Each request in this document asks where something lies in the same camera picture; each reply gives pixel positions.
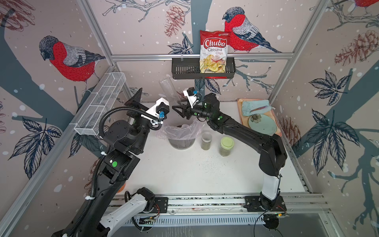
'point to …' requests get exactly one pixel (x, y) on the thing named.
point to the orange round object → (121, 188)
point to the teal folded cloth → (252, 107)
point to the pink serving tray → (245, 119)
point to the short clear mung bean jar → (206, 140)
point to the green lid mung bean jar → (226, 144)
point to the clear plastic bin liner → (192, 131)
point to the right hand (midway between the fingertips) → (174, 105)
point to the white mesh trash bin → (181, 144)
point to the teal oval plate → (262, 123)
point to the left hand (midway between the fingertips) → (149, 91)
